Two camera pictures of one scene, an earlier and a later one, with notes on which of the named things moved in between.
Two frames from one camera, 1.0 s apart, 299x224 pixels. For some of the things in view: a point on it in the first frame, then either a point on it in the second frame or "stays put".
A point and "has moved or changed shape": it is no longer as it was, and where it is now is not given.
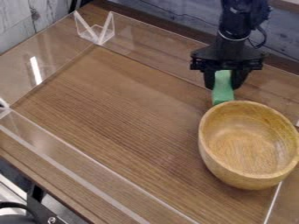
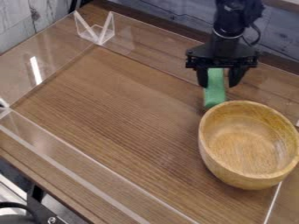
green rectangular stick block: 222,87 has moved or changed shape
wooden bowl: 249,143 stays put
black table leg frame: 44,215 stays put
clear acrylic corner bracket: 96,33 stays put
